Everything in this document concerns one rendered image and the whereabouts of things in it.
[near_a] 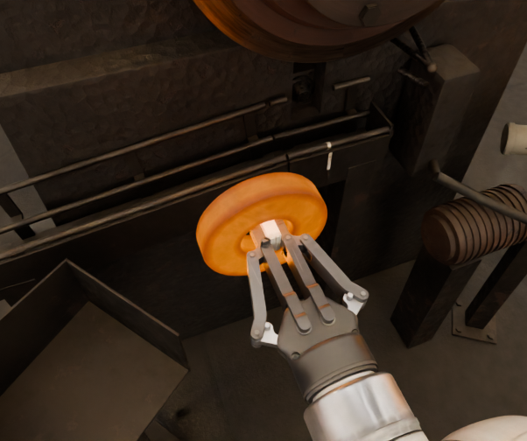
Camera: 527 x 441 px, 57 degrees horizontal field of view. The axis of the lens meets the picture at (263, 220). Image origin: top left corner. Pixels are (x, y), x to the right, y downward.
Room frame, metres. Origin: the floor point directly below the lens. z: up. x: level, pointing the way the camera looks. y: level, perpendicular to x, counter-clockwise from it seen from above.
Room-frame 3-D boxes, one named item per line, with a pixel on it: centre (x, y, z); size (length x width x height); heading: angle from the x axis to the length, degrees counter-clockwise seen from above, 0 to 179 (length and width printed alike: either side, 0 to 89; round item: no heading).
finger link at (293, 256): (0.27, -0.04, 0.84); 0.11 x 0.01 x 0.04; 20
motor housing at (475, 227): (0.63, -0.46, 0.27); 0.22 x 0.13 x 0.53; 111
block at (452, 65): (0.74, -0.31, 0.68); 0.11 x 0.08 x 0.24; 21
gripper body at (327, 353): (0.20, -0.06, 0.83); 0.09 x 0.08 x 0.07; 21
